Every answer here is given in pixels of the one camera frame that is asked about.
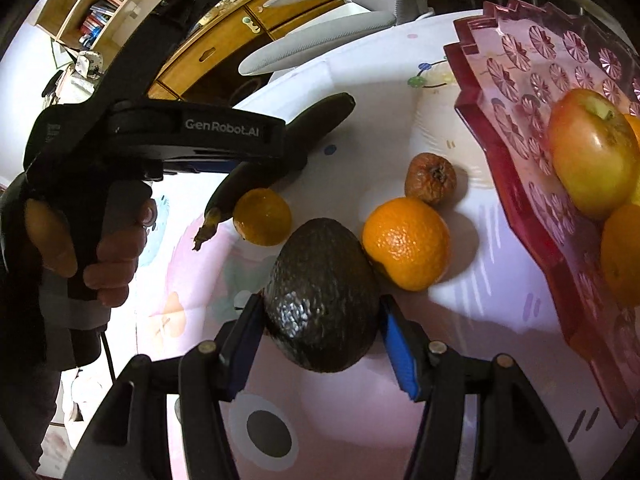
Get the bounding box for pink glass fruit bowl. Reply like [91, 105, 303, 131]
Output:
[445, 0, 639, 425]

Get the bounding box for grey office chair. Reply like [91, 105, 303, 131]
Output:
[239, 0, 433, 76]

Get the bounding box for dark avocado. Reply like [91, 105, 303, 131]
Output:
[264, 218, 380, 373]

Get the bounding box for wooden desk with drawers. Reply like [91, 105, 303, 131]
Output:
[148, 0, 342, 106]

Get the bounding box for orange tangerine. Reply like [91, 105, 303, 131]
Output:
[600, 204, 640, 309]
[361, 197, 451, 292]
[624, 114, 640, 145]

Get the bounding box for red apple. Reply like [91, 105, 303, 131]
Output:
[547, 88, 639, 221]

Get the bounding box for wooden bookshelf hutch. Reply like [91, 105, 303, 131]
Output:
[35, 0, 160, 65]

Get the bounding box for small orange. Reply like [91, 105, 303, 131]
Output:
[232, 188, 293, 247]

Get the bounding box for black cable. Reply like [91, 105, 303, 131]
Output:
[98, 331, 117, 384]

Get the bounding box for small dark red fruit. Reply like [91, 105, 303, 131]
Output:
[405, 153, 457, 207]

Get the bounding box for person's left hand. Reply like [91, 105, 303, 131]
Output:
[22, 179, 158, 309]

